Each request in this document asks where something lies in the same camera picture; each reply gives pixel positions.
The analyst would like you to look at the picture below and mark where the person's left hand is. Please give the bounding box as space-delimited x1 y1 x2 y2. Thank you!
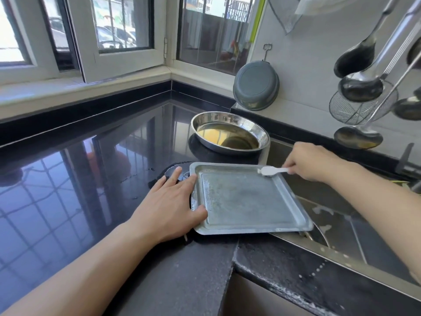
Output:
126 166 209 246

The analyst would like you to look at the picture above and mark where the person's right hand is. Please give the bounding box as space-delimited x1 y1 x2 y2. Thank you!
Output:
283 141 346 183

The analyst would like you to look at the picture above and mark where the white cleaning brush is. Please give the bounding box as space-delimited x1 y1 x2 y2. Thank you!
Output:
259 165 290 177

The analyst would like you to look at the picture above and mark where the rectangular steel tray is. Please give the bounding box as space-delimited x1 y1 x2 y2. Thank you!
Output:
189 162 314 236

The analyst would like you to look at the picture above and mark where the round steel basin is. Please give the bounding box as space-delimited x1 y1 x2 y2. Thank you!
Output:
190 111 271 156

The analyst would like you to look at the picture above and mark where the person's right forearm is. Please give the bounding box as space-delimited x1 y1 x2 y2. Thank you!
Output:
329 158 421 284

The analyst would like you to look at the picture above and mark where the person's left forearm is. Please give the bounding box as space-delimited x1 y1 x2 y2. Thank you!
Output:
3 223 159 316

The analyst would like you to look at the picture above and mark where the stainless steel sink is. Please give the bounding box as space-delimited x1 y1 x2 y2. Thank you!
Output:
260 138 421 287

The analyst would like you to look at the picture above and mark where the steel soup ladle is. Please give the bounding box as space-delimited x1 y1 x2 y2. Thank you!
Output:
339 13 421 103

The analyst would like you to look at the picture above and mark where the grey hanging basin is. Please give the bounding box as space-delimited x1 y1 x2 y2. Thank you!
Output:
233 60 280 112

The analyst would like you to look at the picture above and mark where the steel gooseneck faucet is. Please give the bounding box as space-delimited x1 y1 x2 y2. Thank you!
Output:
395 143 421 194

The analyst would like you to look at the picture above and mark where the hanging steel ladles and skimmer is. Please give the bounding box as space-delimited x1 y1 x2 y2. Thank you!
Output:
333 0 402 79

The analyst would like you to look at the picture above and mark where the white hanging cloth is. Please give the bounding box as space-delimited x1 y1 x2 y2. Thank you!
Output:
266 0 363 33

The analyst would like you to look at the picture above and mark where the wire mesh skimmer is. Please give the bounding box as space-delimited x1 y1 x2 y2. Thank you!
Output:
329 36 421 126

